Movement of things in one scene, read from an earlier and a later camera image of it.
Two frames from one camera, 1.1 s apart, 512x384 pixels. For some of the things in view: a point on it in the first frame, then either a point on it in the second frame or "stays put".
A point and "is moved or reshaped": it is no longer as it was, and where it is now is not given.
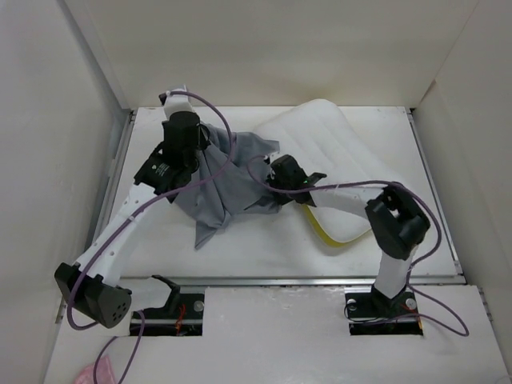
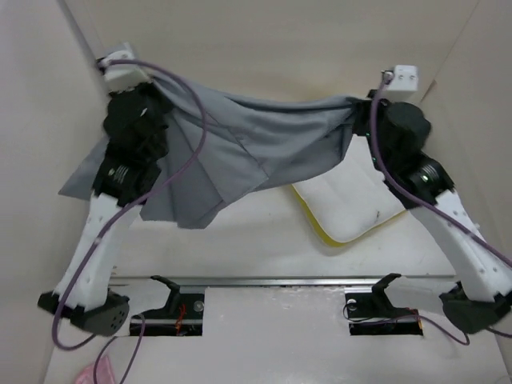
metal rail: (294, 281) stays put
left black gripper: (202, 141) → (151, 88)
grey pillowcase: (243, 188) is moved or reshaped
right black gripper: (274, 179) → (364, 109)
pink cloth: (103, 373) stays put
